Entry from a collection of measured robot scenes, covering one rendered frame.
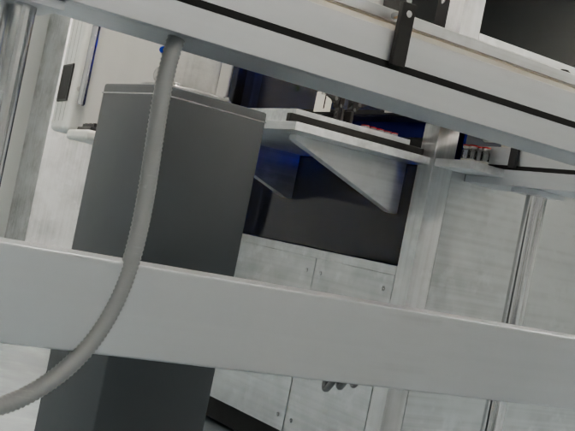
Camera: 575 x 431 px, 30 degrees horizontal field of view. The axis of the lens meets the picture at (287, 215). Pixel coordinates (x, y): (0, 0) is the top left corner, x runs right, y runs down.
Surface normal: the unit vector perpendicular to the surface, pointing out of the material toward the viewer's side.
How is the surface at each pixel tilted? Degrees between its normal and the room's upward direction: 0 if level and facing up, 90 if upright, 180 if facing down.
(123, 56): 90
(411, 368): 90
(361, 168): 90
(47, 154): 90
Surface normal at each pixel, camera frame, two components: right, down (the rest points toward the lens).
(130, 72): 0.45, 0.07
